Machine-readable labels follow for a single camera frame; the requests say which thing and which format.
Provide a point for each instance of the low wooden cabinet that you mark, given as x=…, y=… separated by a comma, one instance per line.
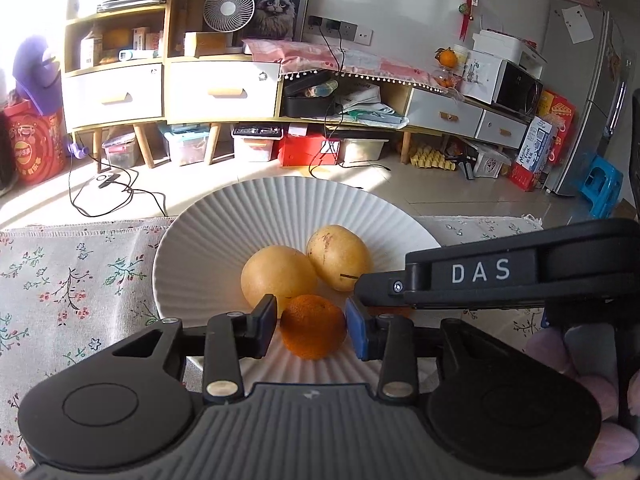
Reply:
x=440, y=115

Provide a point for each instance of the purple plush toy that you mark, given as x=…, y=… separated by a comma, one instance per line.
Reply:
x=35, y=72

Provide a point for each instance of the blue plastic stool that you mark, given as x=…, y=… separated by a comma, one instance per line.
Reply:
x=597, y=185

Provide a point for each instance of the white desk fan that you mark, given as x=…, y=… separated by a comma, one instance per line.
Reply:
x=228, y=8

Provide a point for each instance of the red storage box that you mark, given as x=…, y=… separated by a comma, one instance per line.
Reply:
x=307, y=150

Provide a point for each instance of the wall power outlet strip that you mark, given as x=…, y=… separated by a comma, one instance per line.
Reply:
x=340, y=27

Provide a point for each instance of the silver refrigerator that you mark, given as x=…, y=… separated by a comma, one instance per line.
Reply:
x=582, y=100

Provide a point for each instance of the black case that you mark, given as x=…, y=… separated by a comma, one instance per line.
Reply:
x=305, y=106

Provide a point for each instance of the white ribbed plate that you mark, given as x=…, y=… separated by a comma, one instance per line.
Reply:
x=280, y=210

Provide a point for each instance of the spotted yellow pear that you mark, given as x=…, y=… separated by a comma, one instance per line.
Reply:
x=337, y=255

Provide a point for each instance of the white paper note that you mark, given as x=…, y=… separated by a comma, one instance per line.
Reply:
x=577, y=23

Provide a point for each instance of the clear storage box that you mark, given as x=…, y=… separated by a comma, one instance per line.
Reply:
x=364, y=151
x=120, y=151
x=186, y=146
x=255, y=145

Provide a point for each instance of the blue and white carton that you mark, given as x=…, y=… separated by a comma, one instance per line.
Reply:
x=537, y=142

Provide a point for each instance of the framed cat picture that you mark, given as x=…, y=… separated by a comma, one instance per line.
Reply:
x=275, y=5

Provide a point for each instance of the person's right hand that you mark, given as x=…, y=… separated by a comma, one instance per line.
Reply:
x=600, y=395

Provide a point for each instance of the orange on glass stand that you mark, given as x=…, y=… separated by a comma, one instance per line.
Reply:
x=446, y=58

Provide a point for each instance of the red printed box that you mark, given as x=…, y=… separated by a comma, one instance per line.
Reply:
x=556, y=110

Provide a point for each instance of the tall wooden shelf cabinet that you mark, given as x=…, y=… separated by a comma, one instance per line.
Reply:
x=172, y=85

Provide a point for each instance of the small red box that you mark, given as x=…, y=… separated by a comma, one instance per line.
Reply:
x=522, y=177

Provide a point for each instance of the red gift bag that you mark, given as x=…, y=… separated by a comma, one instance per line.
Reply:
x=37, y=147

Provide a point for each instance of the round yellow pear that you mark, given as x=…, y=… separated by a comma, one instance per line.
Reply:
x=275, y=275

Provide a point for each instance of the brown cardboard box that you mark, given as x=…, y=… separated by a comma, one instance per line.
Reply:
x=207, y=44

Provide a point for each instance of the white foam box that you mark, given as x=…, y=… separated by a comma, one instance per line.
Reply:
x=502, y=46

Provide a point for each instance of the yellow egg tray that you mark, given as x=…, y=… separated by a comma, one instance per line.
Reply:
x=432, y=157

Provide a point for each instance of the orange tangerine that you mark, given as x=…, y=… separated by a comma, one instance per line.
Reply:
x=312, y=327

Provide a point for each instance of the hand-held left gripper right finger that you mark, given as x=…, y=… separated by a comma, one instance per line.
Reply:
x=357, y=330

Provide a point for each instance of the floral tablecloth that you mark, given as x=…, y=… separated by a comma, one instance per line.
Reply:
x=75, y=285

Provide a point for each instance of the black microwave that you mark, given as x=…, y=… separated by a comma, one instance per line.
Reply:
x=517, y=87

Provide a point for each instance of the red hanging decoration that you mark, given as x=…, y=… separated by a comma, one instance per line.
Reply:
x=471, y=0

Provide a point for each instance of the pink tasselled cloth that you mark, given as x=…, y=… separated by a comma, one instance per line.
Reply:
x=370, y=65

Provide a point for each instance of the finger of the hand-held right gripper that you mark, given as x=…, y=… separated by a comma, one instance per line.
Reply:
x=380, y=287

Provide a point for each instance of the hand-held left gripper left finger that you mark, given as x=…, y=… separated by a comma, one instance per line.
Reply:
x=266, y=317

